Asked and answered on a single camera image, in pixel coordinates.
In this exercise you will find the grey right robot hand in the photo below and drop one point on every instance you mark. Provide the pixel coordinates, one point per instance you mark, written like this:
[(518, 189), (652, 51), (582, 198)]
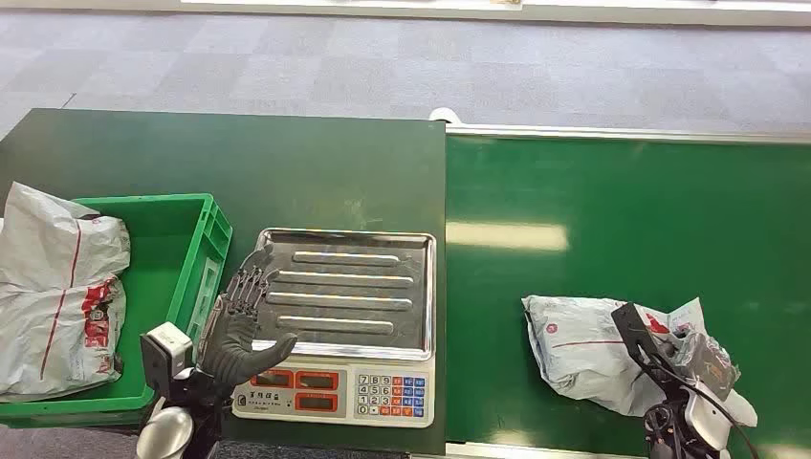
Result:
[(703, 364)]

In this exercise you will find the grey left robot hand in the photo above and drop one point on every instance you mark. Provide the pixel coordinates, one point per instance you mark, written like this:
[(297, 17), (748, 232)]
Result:
[(231, 348)]

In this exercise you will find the white red-print courier bag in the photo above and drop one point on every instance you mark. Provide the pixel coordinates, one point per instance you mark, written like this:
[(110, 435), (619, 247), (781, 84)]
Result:
[(44, 298), (570, 361)]

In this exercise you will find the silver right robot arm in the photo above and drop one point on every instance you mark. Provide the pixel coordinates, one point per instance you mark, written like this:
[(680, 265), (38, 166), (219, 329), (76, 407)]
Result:
[(709, 412)]

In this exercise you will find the green conveyor belt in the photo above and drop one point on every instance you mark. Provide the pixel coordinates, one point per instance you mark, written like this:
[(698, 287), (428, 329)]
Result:
[(602, 209)]

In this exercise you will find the white conveyor roller end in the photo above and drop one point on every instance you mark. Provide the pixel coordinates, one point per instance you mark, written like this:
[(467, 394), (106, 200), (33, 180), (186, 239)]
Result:
[(445, 114)]

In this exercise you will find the clear label pocket on crate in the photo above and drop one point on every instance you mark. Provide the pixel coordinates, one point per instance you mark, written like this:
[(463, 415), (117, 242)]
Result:
[(207, 298)]

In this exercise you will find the green plastic crate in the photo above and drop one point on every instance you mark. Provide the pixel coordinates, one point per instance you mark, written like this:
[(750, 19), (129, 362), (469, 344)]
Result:
[(158, 253)]

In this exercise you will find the electronic scale with steel tray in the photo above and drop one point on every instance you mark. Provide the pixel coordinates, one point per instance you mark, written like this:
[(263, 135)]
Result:
[(355, 298)]

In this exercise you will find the white baseboard strip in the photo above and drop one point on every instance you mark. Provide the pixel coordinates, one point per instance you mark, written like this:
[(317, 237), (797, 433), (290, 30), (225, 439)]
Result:
[(405, 9)]

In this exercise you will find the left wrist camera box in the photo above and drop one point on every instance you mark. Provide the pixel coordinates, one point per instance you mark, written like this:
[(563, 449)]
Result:
[(166, 348)]

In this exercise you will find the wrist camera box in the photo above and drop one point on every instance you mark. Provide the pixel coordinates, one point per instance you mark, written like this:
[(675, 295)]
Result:
[(166, 348), (637, 332)]

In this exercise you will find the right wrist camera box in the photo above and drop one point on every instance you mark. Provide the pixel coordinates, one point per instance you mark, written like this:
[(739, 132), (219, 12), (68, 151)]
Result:
[(637, 332)]

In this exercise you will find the silver conveyor side rail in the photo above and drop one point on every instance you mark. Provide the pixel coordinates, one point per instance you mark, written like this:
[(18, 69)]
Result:
[(538, 451), (633, 133)]

